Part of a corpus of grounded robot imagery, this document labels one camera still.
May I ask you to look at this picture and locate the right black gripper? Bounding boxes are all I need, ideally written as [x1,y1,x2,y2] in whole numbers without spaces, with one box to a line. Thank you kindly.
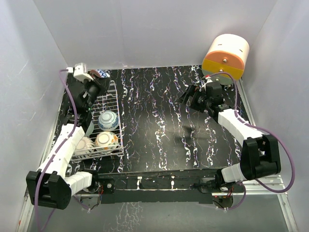
[176,85,211,113]

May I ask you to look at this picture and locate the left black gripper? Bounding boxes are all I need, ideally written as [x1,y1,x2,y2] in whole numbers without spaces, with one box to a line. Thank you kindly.
[80,73,110,111]

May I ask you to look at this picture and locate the red patterned bowl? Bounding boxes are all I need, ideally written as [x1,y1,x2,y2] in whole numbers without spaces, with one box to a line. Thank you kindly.
[90,69,110,79]

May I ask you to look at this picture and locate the blue patterned bowl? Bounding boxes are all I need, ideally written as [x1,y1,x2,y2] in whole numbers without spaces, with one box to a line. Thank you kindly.
[98,111,119,131]

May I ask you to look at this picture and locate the mint green bowl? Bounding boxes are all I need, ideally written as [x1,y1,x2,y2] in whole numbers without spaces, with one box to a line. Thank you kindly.
[84,121,94,137]

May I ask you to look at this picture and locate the white bowl orange rim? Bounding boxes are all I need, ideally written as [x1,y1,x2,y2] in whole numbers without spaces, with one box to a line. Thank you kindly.
[74,137,94,155]

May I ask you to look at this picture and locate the white floral bowl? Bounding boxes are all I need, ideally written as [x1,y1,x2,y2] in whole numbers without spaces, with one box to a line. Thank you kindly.
[94,131,119,154]

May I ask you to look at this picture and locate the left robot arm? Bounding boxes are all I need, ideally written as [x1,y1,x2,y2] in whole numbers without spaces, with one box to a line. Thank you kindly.
[26,77,111,209]

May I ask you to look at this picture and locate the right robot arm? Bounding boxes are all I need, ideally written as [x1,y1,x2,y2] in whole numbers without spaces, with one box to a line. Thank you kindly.
[178,82,281,192]

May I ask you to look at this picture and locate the round pastel drawer cabinet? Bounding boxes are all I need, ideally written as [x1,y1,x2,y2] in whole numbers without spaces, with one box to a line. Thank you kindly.
[201,34,250,86]

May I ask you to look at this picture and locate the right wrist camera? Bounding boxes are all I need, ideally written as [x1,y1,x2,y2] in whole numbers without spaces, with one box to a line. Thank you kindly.
[204,75,213,84]

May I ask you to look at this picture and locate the white wire dish rack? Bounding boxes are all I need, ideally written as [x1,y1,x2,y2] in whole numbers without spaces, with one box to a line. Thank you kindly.
[71,81,124,161]

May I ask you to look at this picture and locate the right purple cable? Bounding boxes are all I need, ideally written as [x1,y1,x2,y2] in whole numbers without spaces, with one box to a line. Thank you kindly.
[207,72,296,210]

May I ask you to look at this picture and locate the aluminium frame rail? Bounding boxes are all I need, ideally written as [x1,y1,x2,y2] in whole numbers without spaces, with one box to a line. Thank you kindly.
[16,79,299,232]

